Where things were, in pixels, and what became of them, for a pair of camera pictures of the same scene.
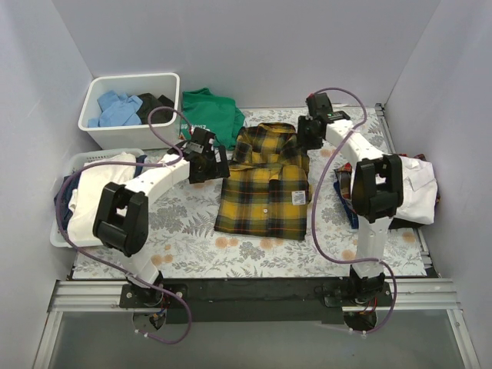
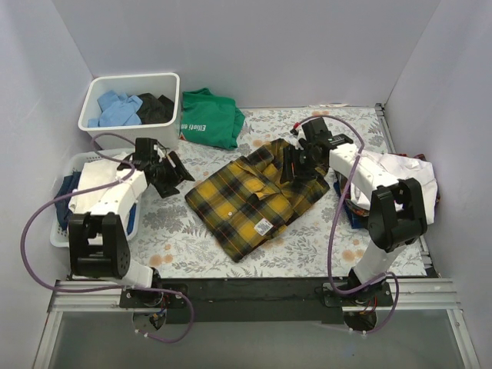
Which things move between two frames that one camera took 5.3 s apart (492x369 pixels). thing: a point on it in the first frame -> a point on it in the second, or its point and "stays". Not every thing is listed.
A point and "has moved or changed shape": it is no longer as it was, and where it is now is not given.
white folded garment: (83, 201) stays
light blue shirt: (117, 111) stays
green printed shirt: (202, 109) stays
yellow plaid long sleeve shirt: (267, 190) has moved or changed shape
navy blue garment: (70, 184) stays
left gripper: (221, 162) -> (169, 177)
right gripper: (304, 132) -> (298, 164)
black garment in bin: (159, 115) stays
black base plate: (196, 300) stays
